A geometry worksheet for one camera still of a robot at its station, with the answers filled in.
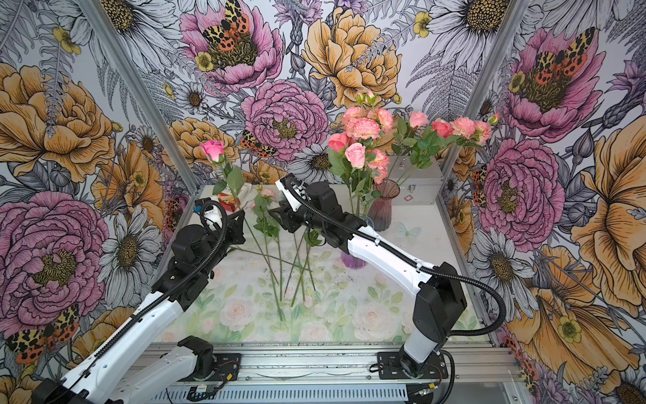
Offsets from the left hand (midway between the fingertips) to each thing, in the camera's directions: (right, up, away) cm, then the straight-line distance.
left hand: (245, 219), depth 75 cm
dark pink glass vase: (+45, +3, +27) cm, 52 cm away
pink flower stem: (-3, +2, +34) cm, 34 cm away
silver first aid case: (+61, +12, +30) cm, 69 cm away
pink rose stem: (+55, +20, +10) cm, 60 cm away
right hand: (+9, +2, -1) cm, 9 cm away
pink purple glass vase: (+33, -16, +18) cm, 41 cm away
